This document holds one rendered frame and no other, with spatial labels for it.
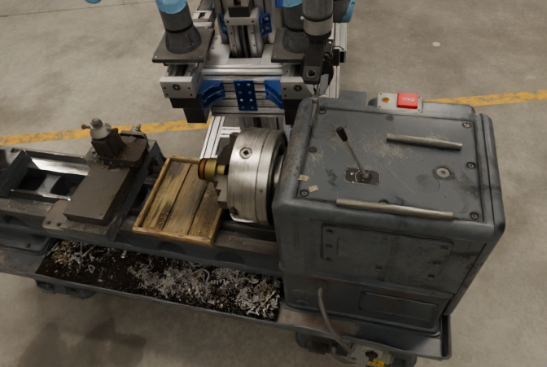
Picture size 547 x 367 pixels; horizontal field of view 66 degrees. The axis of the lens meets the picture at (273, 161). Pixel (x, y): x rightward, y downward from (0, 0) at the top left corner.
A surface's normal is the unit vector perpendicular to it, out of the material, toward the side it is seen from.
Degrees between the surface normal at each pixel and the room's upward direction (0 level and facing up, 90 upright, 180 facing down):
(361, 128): 0
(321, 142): 0
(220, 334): 0
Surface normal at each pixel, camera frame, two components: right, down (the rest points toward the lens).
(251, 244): -0.08, -0.64
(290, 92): -0.11, 0.77
